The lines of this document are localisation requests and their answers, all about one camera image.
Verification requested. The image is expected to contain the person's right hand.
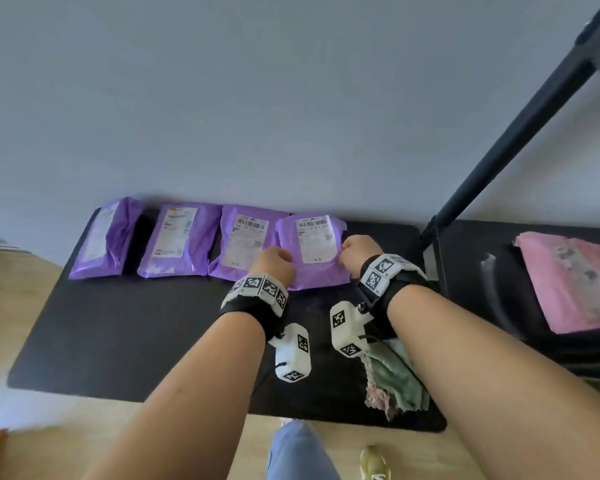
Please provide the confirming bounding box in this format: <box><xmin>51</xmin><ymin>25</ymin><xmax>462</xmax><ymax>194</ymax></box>
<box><xmin>339</xmin><ymin>234</ymin><xmax>385</xmax><ymax>282</ymax></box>

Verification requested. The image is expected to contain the person's left hand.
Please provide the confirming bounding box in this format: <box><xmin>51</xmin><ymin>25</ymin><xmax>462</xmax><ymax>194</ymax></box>
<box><xmin>249</xmin><ymin>245</ymin><xmax>297</xmax><ymax>292</ymax></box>

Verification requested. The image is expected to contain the dark metal shelf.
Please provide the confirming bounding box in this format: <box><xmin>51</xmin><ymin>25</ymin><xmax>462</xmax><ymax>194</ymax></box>
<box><xmin>419</xmin><ymin>0</ymin><xmax>600</xmax><ymax>395</ymax></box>

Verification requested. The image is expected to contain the person's right forearm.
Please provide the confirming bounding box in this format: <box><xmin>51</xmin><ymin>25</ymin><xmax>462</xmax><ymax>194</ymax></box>
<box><xmin>387</xmin><ymin>284</ymin><xmax>600</xmax><ymax>480</ymax></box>

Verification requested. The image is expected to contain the person's left forearm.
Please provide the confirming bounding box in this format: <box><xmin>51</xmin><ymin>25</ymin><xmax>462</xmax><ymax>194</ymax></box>
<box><xmin>82</xmin><ymin>312</ymin><xmax>269</xmax><ymax>480</ymax></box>

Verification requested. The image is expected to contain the green and pink cleaning cloth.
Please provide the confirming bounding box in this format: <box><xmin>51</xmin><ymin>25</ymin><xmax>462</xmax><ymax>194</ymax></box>
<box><xmin>363</xmin><ymin>338</ymin><xmax>431</xmax><ymax>421</ymax></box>

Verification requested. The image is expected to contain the person's blue jeans leg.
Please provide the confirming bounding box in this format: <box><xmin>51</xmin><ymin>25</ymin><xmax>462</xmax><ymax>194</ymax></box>
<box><xmin>265</xmin><ymin>419</ymin><xmax>342</xmax><ymax>480</ymax></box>

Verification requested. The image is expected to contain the person's yellow-green shoe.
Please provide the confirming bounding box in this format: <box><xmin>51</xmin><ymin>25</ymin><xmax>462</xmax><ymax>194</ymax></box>
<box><xmin>359</xmin><ymin>444</ymin><xmax>393</xmax><ymax>480</ymax></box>

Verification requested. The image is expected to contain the black marker wristband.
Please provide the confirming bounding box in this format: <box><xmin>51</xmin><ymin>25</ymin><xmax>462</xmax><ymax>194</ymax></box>
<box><xmin>219</xmin><ymin>274</ymin><xmax>290</xmax><ymax>343</ymax></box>
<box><xmin>355</xmin><ymin>253</ymin><xmax>429</xmax><ymax>341</ymax></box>

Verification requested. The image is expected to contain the white marker cube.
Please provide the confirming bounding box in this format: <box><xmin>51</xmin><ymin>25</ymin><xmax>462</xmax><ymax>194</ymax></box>
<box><xmin>329</xmin><ymin>300</ymin><xmax>373</xmax><ymax>358</ymax></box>

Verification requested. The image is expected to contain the black low table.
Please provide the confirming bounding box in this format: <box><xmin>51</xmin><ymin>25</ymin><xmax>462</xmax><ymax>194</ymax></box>
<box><xmin>7</xmin><ymin>207</ymin><xmax>449</xmax><ymax>435</ymax></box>

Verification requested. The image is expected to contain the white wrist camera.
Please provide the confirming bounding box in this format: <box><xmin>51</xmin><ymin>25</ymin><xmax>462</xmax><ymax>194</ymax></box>
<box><xmin>267</xmin><ymin>323</ymin><xmax>313</xmax><ymax>383</ymax></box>

